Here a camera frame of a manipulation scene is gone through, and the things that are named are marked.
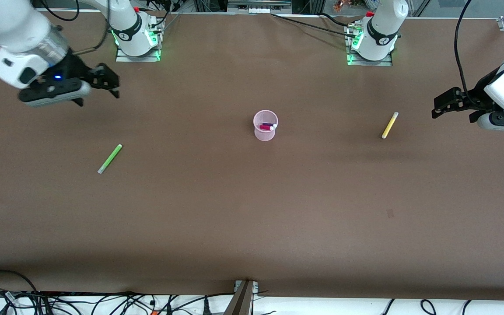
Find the pink mesh pen holder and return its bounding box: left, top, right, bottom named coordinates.
left=253, top=110, right=279, bottom=142

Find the yellow marker pen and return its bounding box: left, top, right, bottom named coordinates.
left=381, top=112, right=399, bottom=140

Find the green marker pen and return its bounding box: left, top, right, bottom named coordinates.
left=98, top=144, right=123, bottom=175

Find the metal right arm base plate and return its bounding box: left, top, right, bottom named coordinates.
left=115, top=44, right=161, bottom=63

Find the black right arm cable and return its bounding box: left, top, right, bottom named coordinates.
left=38, top=0, right=112, bottom=56

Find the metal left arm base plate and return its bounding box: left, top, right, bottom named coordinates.
left=347, top=52, right=393, bottom=67

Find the black cable on table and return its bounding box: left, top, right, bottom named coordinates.
left=271, top=13, right=360, bottom=38

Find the black looped floor cable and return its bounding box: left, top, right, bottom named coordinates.
left=0, top=270, right=40, bottom=302

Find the metal table clamp bracket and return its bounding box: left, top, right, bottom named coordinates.
left=225, top=280, right=259, bottom=315

